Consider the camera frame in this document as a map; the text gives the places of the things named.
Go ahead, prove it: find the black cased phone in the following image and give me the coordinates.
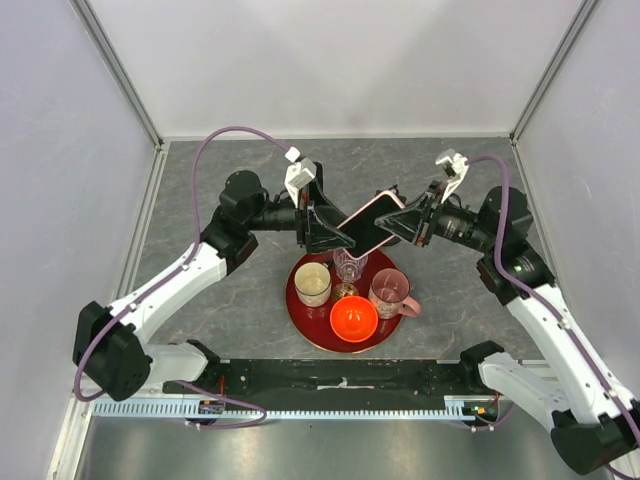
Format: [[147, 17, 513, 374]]
[[313, 161, 324, 192]]

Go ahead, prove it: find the orange bowl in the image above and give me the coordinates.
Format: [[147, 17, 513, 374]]
[[329, 296, 379, 343]]

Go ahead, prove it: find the pink cased phone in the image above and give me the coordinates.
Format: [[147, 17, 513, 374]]
[[338, 195, 405, 259]]

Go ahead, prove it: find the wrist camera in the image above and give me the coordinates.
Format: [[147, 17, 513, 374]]
[[435, 149, 469, 204], [284, 147, 317, 207]]

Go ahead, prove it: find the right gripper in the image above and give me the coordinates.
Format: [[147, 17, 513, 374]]
[[378, 179, 499, 254]]

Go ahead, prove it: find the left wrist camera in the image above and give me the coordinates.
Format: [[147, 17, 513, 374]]
[[284, 147, 317, 207]]

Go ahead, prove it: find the pink ghost mug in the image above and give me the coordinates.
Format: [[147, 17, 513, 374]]
[[368, 268, 422, 320]]

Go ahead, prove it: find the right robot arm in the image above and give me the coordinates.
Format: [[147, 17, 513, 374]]
[[374, 182, 639, 475]]

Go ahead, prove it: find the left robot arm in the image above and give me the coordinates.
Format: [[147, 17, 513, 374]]
[[72, 170, 355, 401]]

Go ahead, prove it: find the red round tray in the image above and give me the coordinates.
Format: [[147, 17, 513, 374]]
[[285, 250, 404, 354]]

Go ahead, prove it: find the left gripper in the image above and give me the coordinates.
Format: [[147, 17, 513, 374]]
[[246, 179, 355, 254]]

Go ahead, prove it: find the clear faceted glass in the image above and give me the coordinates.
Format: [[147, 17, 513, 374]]
[[332, 249, 368, 283]]

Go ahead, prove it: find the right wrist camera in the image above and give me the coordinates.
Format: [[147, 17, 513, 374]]
[[435, 149, 469, 204]]

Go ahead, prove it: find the cream ceramic cup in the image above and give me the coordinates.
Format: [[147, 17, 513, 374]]
[[294, 262, 332, 308]]

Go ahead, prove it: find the black round-base clamp stand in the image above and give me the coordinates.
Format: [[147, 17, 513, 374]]
[[376, 185, 407, 207]]

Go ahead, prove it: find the grey slotted cable duct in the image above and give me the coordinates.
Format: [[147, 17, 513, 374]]
[[92, 395, 476, 422]]

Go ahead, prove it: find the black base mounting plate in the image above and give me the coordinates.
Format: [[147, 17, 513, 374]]
[[162, 357, 516, 412]]

